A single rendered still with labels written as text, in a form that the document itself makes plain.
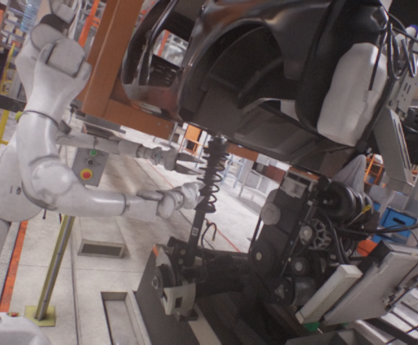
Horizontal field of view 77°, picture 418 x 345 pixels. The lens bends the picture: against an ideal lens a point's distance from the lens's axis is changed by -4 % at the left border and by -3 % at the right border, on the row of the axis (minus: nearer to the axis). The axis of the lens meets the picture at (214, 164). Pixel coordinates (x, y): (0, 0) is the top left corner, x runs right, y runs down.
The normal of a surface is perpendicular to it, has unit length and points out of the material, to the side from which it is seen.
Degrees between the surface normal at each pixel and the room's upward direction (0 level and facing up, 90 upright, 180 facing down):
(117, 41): 90
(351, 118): 90
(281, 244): 90
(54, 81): 64
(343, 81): 101
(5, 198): 91
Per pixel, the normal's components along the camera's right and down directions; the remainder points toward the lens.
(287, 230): -0.81, -0.25
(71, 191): 0.87, -0.01
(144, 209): 0.74, 0.12
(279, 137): -0.79, -0.01
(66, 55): 0.60, -0.11
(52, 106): 0.77, -0.17
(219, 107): 0.48, 0.27
